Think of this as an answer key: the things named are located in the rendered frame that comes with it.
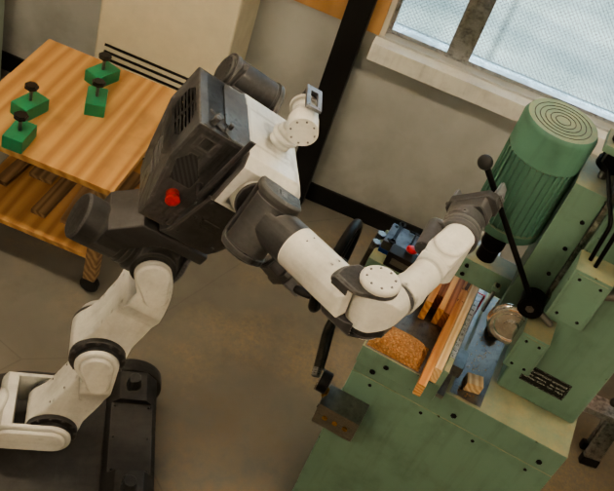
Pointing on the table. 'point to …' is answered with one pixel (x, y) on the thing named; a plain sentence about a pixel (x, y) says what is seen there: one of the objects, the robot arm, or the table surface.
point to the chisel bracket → (486, 273)
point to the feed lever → (533, 303)
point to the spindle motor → (540, 166)
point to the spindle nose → (489, 248)
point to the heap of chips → (401, 348)
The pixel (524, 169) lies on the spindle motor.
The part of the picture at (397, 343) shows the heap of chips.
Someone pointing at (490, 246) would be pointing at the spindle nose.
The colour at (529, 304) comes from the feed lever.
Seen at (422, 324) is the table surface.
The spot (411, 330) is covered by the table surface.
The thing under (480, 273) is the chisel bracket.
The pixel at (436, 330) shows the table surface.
